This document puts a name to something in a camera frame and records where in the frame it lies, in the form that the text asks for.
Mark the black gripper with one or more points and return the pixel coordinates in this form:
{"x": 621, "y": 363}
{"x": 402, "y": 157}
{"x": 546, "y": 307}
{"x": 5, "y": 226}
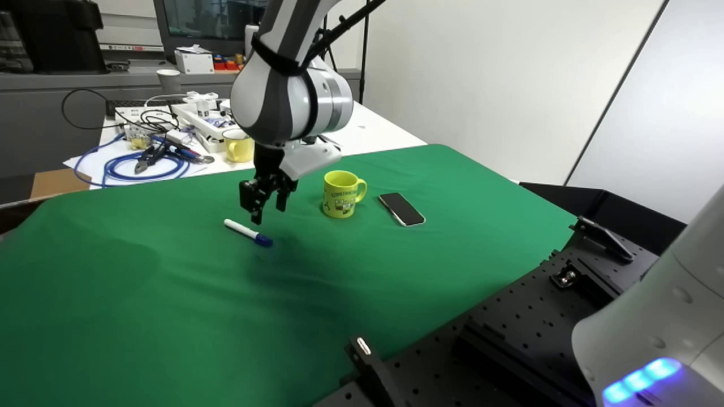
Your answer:
{"x": 271, "y": 166}

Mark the white marker blue cap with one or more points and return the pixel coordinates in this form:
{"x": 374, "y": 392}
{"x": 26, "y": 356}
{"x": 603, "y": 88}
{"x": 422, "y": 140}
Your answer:
{"x": 245, "y": 230}

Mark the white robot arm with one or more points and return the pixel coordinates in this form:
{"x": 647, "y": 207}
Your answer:
{"x": 280, "y": 98}

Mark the white robot base blue light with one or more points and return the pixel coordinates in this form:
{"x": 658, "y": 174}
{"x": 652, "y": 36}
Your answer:
{"x": 663, "y": 323}

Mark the small pale yellow cup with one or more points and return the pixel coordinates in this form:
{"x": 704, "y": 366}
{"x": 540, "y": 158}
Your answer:
{"x": 240, "y": 150}

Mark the yellow-green cartoon mug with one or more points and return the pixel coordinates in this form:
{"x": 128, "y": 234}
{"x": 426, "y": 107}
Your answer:
{"x": 341, "y": 198}

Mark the white power strip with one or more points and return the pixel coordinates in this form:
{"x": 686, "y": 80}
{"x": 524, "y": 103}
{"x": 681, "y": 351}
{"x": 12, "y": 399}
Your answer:
{"x": 204, "y": 121}

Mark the black smartphone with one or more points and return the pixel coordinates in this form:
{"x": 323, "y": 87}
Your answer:
{"x": 402, "y": 208}

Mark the black vertical pole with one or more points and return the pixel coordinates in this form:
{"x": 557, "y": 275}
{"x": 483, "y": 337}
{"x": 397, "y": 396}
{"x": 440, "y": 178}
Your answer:
{"x": 365, "y": 68}

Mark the green table cloth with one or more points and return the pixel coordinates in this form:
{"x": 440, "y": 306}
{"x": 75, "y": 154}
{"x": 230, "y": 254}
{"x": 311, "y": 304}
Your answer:
{"x": 150, "y": 318}

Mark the large dark monitor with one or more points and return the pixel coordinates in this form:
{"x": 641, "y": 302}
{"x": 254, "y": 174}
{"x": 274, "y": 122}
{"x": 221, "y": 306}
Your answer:
{"x": 204, "y": 26}

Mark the black table clamp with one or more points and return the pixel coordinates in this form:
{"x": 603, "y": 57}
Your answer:
{"x": 603, "y": 241}
{"x": 365, "y": 358}

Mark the flat cardboard piece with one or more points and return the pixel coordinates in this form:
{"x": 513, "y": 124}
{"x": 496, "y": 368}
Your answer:
{"x": 58, "y": 184}

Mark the black high-back chair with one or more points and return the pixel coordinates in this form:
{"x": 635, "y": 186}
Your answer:
{"x": 54, "y": 34}

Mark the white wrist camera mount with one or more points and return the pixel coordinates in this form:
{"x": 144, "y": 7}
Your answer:
{"x": 309, "y": 154}

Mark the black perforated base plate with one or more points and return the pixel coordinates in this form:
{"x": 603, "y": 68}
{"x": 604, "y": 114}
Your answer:
{"x": 513, "y": 330}

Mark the small black bracket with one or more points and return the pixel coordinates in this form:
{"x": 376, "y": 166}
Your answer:
{"x": 567, "y": 276}

